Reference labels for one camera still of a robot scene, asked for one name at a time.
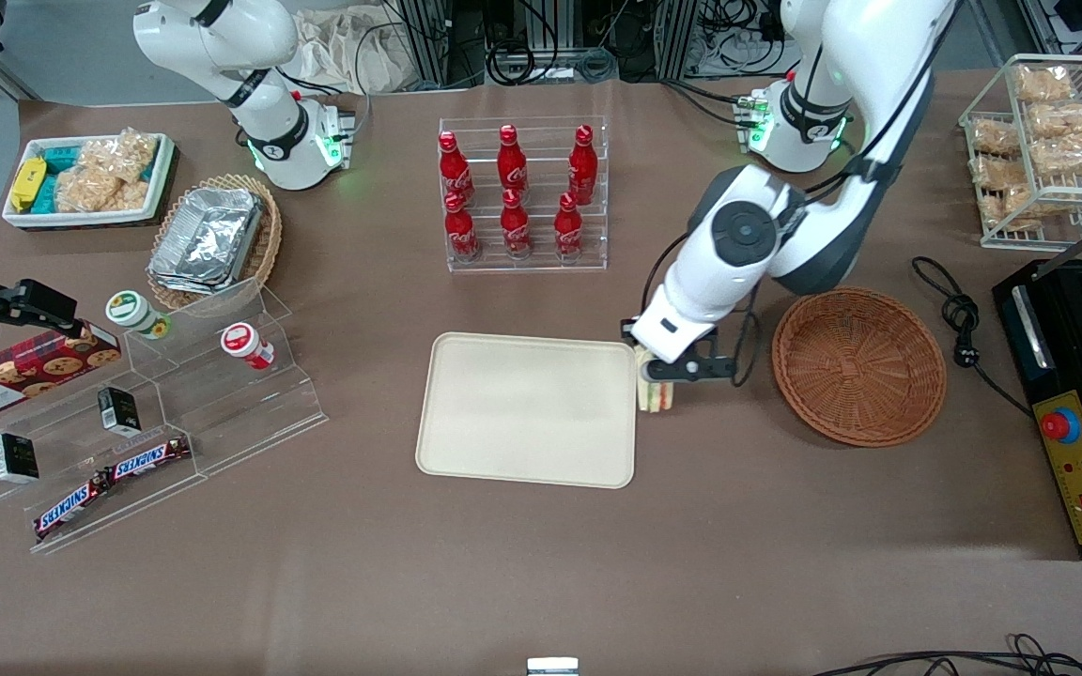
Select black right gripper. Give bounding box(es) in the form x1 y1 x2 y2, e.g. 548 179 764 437
0 272 78 345

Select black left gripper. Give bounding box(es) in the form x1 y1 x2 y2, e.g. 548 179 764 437
621 318 740 386

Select triangle sandwich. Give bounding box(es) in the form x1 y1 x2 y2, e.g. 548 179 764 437
638 349 680 415

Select beige plastic tray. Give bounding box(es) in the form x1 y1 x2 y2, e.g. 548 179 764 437
414 331 639 490

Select round brown wicker basket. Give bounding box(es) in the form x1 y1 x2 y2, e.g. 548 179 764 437
771 286 948 449

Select oval light wicker basket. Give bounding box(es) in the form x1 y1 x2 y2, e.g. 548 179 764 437
147 174 284 312

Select red tartan cookie box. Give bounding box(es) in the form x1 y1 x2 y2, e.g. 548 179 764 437
0 321 123 423

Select green lid white cup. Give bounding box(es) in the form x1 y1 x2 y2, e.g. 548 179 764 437
106 290 173 341

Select white rectangular snack bin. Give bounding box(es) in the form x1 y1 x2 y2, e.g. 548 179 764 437
2 132 178 232

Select yellow snack pack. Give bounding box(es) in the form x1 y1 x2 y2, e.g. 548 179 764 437
10 157 48 213

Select clear bag of rice crackers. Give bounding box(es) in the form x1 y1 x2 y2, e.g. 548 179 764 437
54 167 153 215
81 129 160 185

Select small black white box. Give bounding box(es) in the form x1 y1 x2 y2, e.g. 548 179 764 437
0 432 40 484
97 385 143 438

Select clear acrylic bottle rack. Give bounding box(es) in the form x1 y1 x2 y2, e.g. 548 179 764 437
438 115 610 274

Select red cola bottle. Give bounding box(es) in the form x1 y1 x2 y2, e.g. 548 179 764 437
438 131 475 206
554 192 586 262
444 192 481 263
498 125 530 198
567 125 599 206
501 190 533 260

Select silver foil container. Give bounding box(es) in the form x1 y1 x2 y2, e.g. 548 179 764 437
148 186 266 295

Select brown Snickers bar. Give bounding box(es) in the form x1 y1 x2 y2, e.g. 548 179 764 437
104 435 194 483
32 472 113 543

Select red lid white cup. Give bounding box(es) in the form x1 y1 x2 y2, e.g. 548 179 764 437
220 322 276 371

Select clear acrylic stepped display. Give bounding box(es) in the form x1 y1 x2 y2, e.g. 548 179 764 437
0 275 330 556

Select brown table cover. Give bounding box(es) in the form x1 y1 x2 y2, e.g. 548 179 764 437
0 70 1082 676

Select bagged fried snack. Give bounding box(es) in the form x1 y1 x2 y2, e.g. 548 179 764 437
973 120 1022 157
1034 131 1082 177
1015 66 1074 103
969 155 1022 190
978 186 1037 232
1029 101 1082 138

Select black machine with yellow panel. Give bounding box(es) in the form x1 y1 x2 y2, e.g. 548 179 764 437
992 200 1082 561

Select crumpled beige cloth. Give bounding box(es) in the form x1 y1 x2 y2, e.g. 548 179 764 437
295 8 410 96

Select red emergency stop button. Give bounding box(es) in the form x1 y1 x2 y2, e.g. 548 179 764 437
1041 408 1082 445

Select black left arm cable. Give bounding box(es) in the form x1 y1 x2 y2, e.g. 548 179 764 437
640 0 960 388

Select black power cable with plug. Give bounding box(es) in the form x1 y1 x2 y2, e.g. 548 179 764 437
912 255 1036 420

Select coiled black cable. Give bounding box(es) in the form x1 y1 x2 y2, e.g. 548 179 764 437
487 45 619 87

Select aluminium frame post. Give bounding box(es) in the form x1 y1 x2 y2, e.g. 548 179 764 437
400 0 487 88
661 0 704 82

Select white wire rack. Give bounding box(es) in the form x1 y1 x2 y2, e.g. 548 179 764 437
959 54 1082 251

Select black cables on table edge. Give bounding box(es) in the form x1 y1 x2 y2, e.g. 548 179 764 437
809 633 1082 676

